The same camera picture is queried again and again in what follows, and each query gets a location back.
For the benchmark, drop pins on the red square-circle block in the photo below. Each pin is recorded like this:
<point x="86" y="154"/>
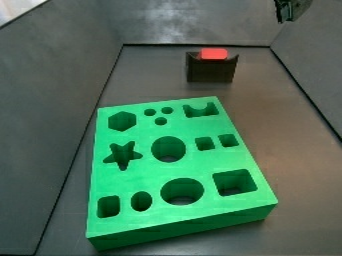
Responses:
<point x="213" y="54"/>

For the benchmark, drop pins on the black curved fixture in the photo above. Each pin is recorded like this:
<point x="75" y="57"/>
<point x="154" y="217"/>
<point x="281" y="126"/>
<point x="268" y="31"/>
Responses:
<point x="210" y="70"/>

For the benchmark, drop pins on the green foam shape board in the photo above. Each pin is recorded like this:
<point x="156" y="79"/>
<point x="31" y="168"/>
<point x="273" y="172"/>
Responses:
<point x="173" y="173"/>

